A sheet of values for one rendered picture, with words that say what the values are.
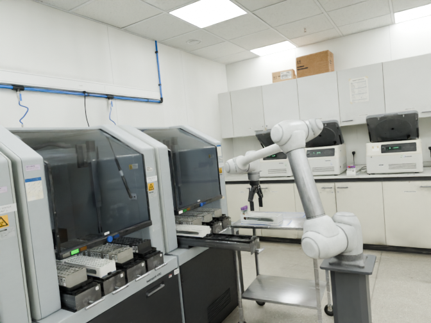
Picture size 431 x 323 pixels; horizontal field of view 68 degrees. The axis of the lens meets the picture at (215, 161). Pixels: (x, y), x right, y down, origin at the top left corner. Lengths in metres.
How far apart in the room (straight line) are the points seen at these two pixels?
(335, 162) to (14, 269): 3.47
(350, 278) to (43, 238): 1.53
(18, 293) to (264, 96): 3.88
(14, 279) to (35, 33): 2.06
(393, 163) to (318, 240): 2.50
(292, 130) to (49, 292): 1.39
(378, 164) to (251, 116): 1.84
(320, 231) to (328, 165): 2.50
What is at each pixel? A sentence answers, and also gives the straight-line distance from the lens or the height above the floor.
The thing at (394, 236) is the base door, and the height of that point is 0.20.
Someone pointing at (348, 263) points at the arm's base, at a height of 0.72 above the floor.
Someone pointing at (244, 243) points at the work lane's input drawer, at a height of 0.80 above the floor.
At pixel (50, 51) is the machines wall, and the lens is 3.13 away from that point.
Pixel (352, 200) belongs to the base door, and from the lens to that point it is 4.18.
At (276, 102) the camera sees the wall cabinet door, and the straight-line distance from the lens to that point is 4.64.
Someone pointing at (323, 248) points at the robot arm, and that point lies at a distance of 1.71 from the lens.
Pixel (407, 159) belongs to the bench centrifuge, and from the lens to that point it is 4.07.
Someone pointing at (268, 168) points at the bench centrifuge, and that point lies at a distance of 4.40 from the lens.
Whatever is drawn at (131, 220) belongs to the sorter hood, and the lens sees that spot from 1.92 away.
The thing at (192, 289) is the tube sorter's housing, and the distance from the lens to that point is 2.32.
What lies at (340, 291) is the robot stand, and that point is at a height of 0.56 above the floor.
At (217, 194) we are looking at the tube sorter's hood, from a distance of 2.65.
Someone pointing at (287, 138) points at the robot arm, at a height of 1.41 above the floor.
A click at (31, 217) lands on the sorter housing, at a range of 1.59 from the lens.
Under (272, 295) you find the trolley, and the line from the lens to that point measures 2.58.
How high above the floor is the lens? 1.42
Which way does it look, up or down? 3 degrees down
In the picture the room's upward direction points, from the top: 5 degrees counter-clockwise
